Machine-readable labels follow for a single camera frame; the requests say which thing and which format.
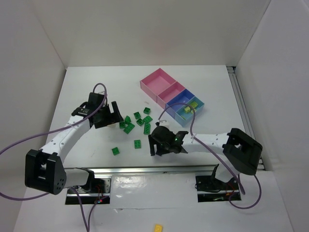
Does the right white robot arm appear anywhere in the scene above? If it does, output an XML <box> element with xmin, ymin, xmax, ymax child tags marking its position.
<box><xmin>148</xmin><ymin>126</ymin><xmax>263</xmax><ymax>183</ymax></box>

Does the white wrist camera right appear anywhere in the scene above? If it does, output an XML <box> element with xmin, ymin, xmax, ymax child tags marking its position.
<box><xmin>155</xmin><ymin>120</ymin><xmax>169</xmax><ymax>129</ymax></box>

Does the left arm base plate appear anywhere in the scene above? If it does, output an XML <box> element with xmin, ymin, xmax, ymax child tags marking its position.
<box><xmin>75</xmin><ymin>176</ymin><xmax>112</xmax><ymax>204</ymax></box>

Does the aluminium rail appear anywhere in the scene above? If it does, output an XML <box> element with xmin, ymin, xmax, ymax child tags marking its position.
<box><xmin>226</xmin><ymin>66</ymin><xmax>264</xmax><ymax>170</ymax></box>
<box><xmin>59</xmin><ymin>164</ymin><xmax>223</xmax><ymax>175</ymax></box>

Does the green sloped lego brick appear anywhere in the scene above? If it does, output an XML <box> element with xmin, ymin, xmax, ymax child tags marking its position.
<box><xmin>124</xmin><ymin>116</ymin><xmax>131</xmax><ymax>125</ymax></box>

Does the long yellow-green lego brick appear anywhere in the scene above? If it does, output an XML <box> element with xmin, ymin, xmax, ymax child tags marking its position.
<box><xmin>184</xmin><ymin>106</ymin><xmax>191</xmax><ymax>113</ymax></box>

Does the yellow lego brick foreground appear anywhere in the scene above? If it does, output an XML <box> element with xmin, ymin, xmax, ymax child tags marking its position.
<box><xmin>154</xmin><ymin>224</ymin><xmax>163</xmax><ymax>232</ymax></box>

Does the beige lego brick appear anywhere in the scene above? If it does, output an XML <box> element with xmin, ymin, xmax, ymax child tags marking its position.
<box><xmin>108</xmin><ymin>123</ymin><xmax>116</xmax><ymax>128</ymax></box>

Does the aluminium rail right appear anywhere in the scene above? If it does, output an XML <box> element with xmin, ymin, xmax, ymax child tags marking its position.
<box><xmin>226</xmin><ymin>66</ymin><xmax>264</xmax><ymax>170</ymax></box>

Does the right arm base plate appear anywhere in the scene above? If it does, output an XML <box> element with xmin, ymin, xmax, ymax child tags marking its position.
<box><xmin>195</xmin><ymin>175</ymin><xmax>241</xmax><ymax>203</ymax></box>

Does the green lego brick top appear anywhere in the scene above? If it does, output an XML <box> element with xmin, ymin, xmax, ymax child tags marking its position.
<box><xmin>143</xmin><ymin>107</ymin><xmax>151</xmax><ymax>115</ymax></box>

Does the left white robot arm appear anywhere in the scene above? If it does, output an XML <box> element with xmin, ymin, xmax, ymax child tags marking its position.
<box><xmin>25</xmin><ymin>92</ymin><xmax>123</xmax><ymax>195</ymax></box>

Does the aluminium rail front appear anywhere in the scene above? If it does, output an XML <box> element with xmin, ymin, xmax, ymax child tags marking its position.
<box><xmin>59</xmin><ymin>164</ymin><xmax>223</xmax><ymax>175</ymax></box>

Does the pink and blue sorting tray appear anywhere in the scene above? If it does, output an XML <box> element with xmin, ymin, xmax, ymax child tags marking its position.
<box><xmin>140</xmin><ymin>68</ymin><xmax>204</xmax><ymax>127</ymax></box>

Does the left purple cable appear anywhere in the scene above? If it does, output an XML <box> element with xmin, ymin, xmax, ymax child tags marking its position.
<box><xmin>0</xmin><ymin>83</ymin><xmax>108</xmax><ymax>232</ymax></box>

